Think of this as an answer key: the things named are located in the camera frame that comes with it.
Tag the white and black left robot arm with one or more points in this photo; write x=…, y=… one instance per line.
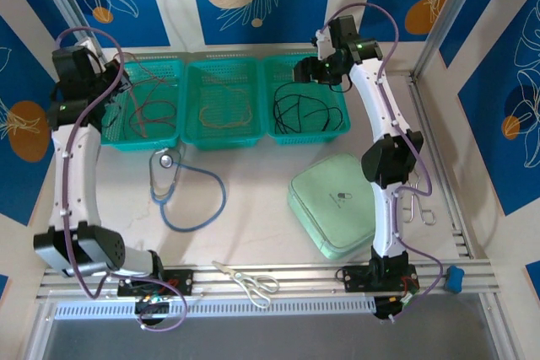
x=76, y=174

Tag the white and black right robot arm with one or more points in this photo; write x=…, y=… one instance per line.
x=384, y=216

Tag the teal perforated plastic basket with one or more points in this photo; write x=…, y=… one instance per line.
x=308, y=139
x=219, y=73
x=126, y=143

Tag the blue stethoscope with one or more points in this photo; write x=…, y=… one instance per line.
x=160, y=204

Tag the mint green zip case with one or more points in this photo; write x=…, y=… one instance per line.
x=329, y=216

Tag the small blue clamp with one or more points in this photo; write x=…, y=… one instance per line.
x=453, y=279

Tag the aluminium frame post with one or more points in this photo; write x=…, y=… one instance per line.
x=74, y=10
x=450, y=10

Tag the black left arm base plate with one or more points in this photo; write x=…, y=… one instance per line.
x=181, y=282

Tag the aluminium front rail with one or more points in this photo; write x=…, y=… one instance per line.
x=304, y=282

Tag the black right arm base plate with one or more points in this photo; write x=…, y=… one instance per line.
x=354, y=277

